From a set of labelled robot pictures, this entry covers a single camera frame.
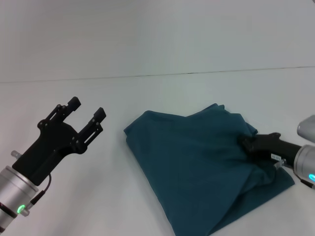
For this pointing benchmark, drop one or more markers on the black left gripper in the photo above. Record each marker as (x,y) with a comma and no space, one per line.
(54,150)

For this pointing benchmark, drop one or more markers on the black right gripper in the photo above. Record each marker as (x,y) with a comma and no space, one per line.
(273,147)

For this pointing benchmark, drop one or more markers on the teal FREE print t-shirt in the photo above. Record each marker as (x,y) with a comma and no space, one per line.
(197,172)

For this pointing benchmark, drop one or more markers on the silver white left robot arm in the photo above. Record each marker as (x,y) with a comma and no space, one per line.
(12,196)

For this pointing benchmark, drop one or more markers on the small silver wrist stud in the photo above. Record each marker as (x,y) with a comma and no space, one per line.
(279,163)
(15,154)

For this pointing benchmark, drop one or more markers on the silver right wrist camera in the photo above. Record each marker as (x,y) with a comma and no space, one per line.
(306,129)

